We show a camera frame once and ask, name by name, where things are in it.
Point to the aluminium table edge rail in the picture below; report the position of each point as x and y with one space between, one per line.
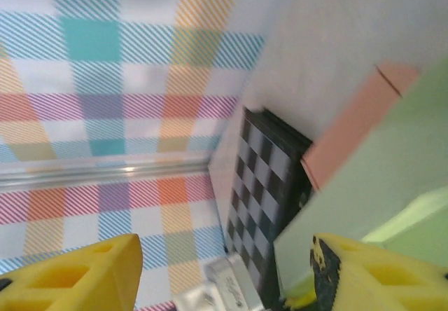
231 286

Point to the green paper box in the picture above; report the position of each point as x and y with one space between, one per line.
367 185

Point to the aluminium frame post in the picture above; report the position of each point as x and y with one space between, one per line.
105 172

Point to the orange paper box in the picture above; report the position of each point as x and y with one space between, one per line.
350 125

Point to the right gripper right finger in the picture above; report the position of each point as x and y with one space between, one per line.
378 283

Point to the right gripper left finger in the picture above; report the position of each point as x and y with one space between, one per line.
70 279

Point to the black folding chessboard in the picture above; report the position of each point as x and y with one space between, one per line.
259 185

